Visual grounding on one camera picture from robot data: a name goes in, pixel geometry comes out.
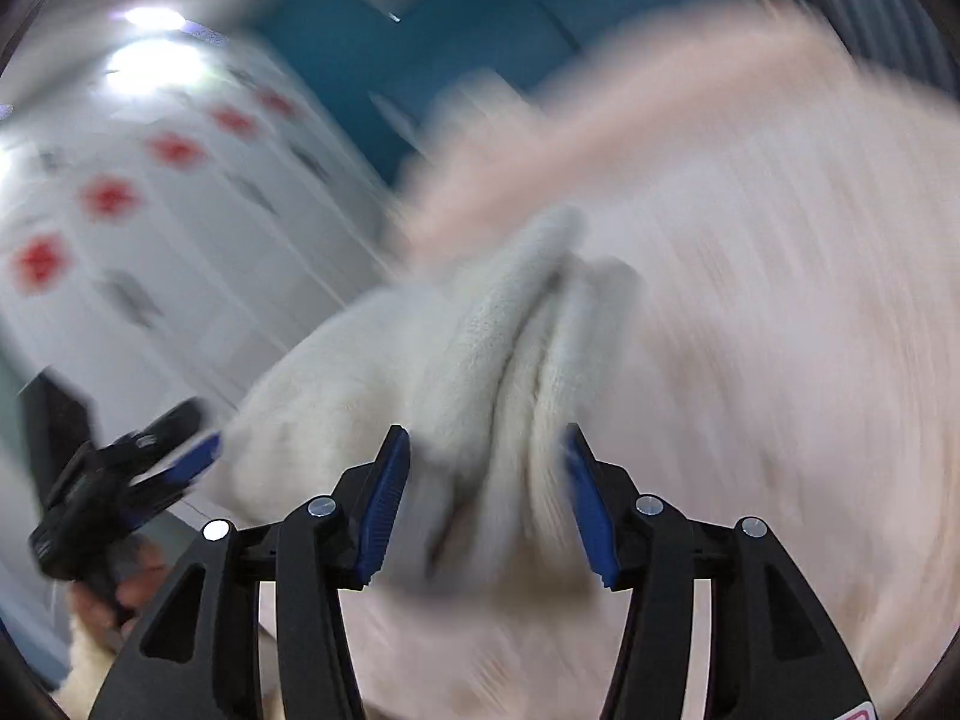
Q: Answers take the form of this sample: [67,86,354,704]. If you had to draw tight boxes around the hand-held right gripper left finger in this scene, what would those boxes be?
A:
[90,424,413,720]

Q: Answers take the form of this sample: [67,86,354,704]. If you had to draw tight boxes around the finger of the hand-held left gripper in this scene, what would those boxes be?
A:
[120,397,209,470]
[131,431,224,533]

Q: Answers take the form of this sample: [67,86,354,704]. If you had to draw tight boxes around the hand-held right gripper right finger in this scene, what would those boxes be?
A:
[562,424,875,720]

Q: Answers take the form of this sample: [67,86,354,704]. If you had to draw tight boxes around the cream knit sweater black hearts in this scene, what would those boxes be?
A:
[217,206,647,605]

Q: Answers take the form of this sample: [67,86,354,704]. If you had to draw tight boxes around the person's left forearm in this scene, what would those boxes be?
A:
[56,615,143,720]

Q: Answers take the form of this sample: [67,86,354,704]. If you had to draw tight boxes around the person's left hand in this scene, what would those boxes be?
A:
[71,540,177,650]

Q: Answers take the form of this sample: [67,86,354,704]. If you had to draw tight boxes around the white wardrobe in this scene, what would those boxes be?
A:
[0,37,402,470]

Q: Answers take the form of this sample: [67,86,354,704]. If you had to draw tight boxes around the pink duvet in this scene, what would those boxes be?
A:
[397,0,863,260]

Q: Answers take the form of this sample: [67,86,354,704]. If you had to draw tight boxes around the ceiling light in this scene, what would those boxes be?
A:
[109,6,188,32]

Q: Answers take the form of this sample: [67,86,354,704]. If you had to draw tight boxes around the grey blue curtain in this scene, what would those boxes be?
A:
[750,0,947,95]

